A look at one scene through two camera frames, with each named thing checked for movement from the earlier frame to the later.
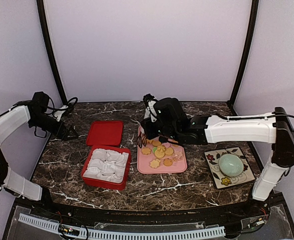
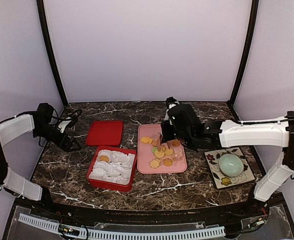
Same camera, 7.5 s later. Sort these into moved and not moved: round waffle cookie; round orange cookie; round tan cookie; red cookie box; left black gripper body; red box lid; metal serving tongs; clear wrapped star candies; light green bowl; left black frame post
Moved: red cookie box; metal serving tongs; left black gripper body
Not moved: clear wrapped star candies; round waffle cookie; left black frame post; light green bowl; round tan cookie; round orange cookie; red box lid
